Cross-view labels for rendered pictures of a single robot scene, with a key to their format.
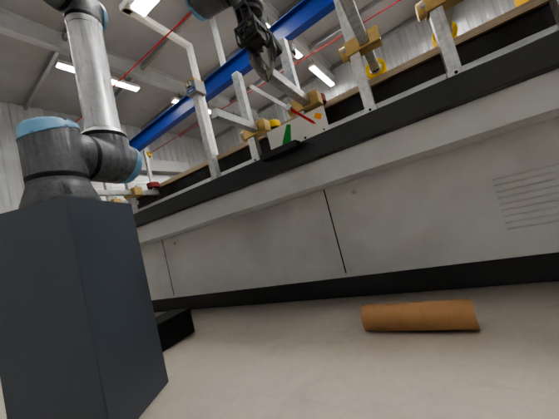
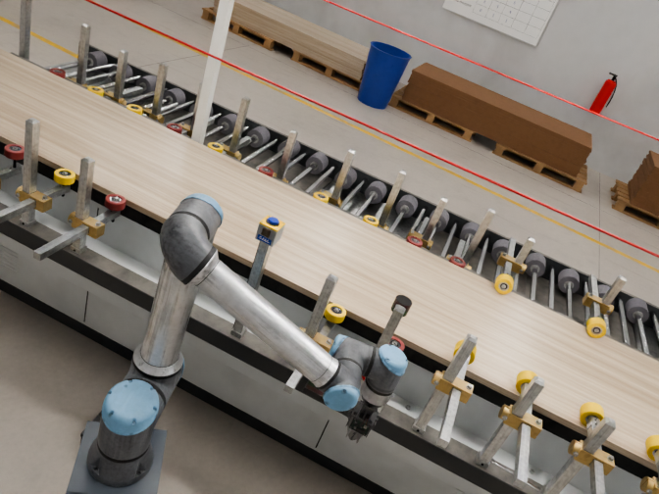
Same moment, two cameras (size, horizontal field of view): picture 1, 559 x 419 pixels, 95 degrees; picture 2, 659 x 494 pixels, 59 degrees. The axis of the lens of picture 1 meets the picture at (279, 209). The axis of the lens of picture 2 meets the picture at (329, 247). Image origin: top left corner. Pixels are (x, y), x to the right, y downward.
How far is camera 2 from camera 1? 1.99 m
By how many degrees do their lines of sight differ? 40
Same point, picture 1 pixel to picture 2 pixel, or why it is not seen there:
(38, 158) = (129, 451)
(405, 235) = (381, 462)
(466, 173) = not seen: hidden behind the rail
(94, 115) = (165, 357)
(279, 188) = (303, 398)
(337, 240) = (326, 425)
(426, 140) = (434, 469)
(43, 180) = (126, 465)
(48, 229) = not seen: outside the picture
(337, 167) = not seen: hidden behind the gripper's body
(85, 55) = (182, 301)
